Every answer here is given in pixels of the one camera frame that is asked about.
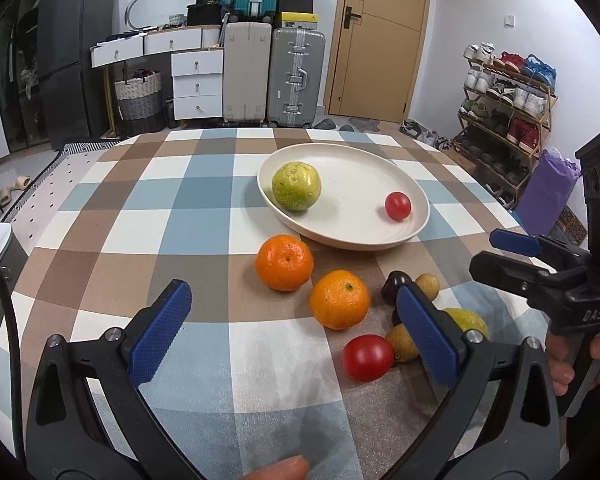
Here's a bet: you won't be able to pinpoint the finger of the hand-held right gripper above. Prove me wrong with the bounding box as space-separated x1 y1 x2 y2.
469 251 588 307
490 228 593 267

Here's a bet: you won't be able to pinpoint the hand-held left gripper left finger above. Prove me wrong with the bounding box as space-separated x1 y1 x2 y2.
25 280 216 480

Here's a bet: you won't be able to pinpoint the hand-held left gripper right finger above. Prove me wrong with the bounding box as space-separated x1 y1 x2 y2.
385 282 564 480

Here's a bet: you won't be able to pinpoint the yellow-green guava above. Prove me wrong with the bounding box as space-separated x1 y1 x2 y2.
442 307 491 341

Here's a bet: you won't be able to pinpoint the red tomato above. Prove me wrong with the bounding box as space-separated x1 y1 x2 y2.
384 191 412 222
341 334 395 382

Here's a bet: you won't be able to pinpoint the orange mandarin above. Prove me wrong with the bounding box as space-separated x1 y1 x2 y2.
309 270 371 331
255 234 315 292

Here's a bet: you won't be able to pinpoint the cream round plate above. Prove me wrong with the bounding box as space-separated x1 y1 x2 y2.
257 143 431 251

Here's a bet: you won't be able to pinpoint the green guava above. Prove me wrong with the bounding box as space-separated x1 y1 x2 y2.
271 161 323 212

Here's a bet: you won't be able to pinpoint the person's right forearm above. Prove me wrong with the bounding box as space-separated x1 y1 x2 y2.
562 360 600 480

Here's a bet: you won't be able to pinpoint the person's right hand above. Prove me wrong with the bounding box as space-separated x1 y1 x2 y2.
545 330 600 397

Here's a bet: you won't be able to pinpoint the person's left hand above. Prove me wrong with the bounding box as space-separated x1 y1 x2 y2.
239 455 312 480

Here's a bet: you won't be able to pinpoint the patterned doormat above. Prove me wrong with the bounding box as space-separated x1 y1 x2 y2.
555 207 588 246

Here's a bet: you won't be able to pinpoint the purple bag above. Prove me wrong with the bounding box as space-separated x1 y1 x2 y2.
515 147 581 238

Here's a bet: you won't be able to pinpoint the wooden shoe rack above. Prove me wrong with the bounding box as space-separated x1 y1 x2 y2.
452 42 558 211

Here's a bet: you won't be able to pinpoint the checkered tablecloth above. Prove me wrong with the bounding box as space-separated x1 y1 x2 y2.
0 127 571 480

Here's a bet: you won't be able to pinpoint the shoes on floor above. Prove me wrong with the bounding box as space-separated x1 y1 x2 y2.
400 120 453 151

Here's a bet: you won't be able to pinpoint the rows of shoes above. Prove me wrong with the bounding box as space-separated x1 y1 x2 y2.
455 42 557 206

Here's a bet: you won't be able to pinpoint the grey cabinet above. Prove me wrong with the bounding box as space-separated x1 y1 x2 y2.
0 220 29 283

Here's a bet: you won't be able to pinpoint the patterned floor rug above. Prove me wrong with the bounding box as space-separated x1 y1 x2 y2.
0 139 126 223

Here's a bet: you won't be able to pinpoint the beige slippers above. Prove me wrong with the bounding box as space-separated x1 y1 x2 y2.
0 175 33 207

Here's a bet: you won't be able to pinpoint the grey white wicker basket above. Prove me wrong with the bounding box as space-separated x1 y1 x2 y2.
113 69 166 136

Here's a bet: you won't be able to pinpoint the wooden door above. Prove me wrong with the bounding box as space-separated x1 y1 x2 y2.
328 0 433 123

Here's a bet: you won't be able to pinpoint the white drawer cabinet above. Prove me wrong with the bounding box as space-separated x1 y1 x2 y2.
90 26 226 121

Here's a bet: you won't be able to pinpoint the beige suitcase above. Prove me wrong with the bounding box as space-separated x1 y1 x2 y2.
222 21 273 127

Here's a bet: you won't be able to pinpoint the silver suitcase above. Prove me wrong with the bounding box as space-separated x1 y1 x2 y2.
267 27 327 130

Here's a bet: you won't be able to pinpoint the glass door wardrobe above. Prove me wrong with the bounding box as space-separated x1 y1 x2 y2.
0 0 48 161

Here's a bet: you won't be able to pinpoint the black refrigerator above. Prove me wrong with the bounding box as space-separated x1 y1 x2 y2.
36 0 117 150

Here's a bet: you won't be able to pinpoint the yellow black shoe box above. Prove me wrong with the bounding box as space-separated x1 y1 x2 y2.
275 11 321 29

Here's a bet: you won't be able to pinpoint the black storage box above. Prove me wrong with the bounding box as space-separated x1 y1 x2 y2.
187 4 224 26

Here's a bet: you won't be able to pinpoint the black cable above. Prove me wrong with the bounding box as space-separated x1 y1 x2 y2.
0 237 22 441

